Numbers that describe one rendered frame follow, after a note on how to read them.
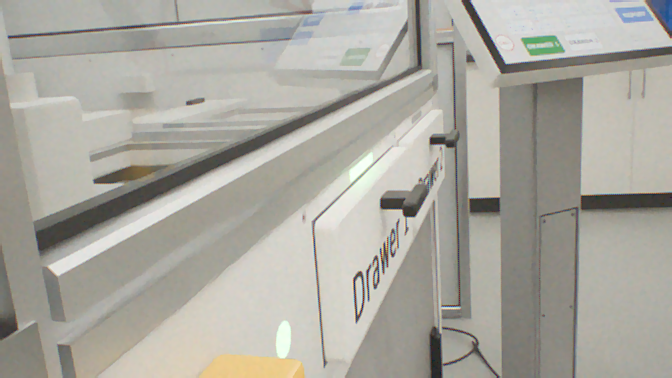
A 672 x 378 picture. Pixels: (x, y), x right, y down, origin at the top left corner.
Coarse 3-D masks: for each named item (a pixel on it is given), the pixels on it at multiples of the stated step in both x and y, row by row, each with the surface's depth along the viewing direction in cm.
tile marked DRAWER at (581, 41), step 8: (584, 32) 131; (592, 32) 132; (568, 40) 128; (576, 40) 129; (584, 40) 130; (592, 40) 131; (576, 48) 128; (584, 48) 129; (592, 48) 129; (600, 48) 130
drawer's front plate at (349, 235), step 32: (384, 160) 63; (352, 192) 51; (384, 192) 58; (320, 224) 44; (352, 224) 47; (384, 224) 58; (320, 256) 44; (352, 256) 47; (320, 288) 45; (352, 288) 47; (384, 288) 58; (352, 320) 47; (352, 352) 47
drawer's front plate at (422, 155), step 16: (432, 112) 96; (416, 128) 82; (432, 128) 88; (400, 144) 73; (416, 144) 75; (416, 160) 75; (432, 160) 88; (416, 176) 75; (432, 192) 88; (416, 224) 75
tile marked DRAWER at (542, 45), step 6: (534, 36) 126; (540, 36) 126; (546, 36) 127; (552, 36) 127; (528, 42) 124; (534, 42) 125; (540, 42) 125; (546, 42) 126; (552, 42) 127; (558, 42) 127; (528, 48) 123; (534, 48) 124; (540, 48) 124; (546, 48) 125; (552, 48) 126; (558, 48) 126; (534, 54) 123; (540, 54) 124; (546, 54) 124; (552, 54) 125
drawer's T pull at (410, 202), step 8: (416, 184) 59; (424, 184) 59; (392, 192) 57; (400, 192) 57; (408, 192) 57; (416, 192) 56; (424, 192) 57; (384, 200) 56; (392, 200) 56; (400, 200) 55; (408, 200) 54; (416, 200) 54; (424, 200) 58; (384, 208) 56; (392, 208) 56; (400, 208) 56; (408, 208) 53; (416, 208) 53; (408, 216) 53
